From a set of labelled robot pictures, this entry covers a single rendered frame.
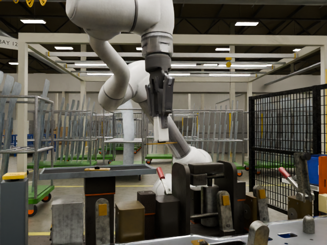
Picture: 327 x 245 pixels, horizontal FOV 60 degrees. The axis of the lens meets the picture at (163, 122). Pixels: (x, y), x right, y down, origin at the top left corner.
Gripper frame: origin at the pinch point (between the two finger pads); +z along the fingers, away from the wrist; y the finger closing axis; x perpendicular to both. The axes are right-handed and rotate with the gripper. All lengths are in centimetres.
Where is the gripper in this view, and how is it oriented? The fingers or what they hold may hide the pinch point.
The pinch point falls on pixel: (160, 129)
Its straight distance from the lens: 79.4
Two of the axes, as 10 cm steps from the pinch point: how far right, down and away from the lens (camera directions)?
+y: 5.1, -0.7, -8.6
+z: 0.5, 10.0, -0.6
